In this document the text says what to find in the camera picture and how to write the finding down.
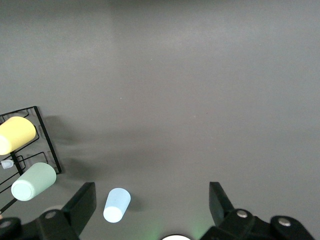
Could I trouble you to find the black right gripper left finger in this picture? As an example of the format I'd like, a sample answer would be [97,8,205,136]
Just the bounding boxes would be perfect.
[0,181,97,240]

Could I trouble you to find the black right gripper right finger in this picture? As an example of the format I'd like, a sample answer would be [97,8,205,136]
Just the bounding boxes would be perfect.
[199,181,316,240]

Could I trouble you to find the pale green plastic cup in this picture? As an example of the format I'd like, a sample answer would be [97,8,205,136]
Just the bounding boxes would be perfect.
[11,162,57,202]

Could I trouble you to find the black wire cup holder rack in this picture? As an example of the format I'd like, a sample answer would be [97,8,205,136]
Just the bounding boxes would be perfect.
[0,105,63,216]

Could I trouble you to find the yellow plastic cup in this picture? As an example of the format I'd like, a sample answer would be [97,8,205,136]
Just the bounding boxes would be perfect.
[0,116,37,156]

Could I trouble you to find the light blue plastic cup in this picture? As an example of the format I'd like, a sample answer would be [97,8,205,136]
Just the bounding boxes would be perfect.
[103,188,132,223]

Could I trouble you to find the dark grey table mat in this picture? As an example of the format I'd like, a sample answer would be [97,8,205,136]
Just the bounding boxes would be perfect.
[0,0,320,240]

